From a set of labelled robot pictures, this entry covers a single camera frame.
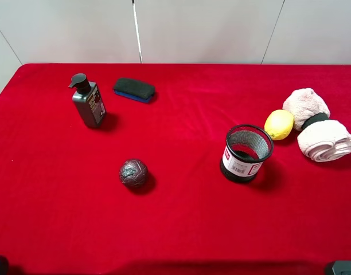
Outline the black pump dispenser bottle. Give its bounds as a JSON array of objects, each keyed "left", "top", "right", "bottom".
[{"left": 68, "top": 73, "right": 107, "bottom": 128}]

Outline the yellow lemon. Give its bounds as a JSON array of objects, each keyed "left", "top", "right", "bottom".
[{"left": 264, "top": 109, "right": 294, "bottom": 140}]

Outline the dark maroon ball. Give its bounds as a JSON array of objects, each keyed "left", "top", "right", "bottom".
[{"left": 119, "top": 159, "right": 148, "bottom": 188}]

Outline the black mesh pen holder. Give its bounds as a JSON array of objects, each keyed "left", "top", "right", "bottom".
[{"left": 220, "top": 124, "right": 274, "bottom": 183}]

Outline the pink towel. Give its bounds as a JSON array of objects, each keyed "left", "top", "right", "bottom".
[{"left": 283, "top": 88, "right": 351, "bottom": 162}]

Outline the black blue whiteboard eraser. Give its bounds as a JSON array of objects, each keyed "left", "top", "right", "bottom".
[{"left": 113, "top": 77, "right": 155, "bottom": 103}]

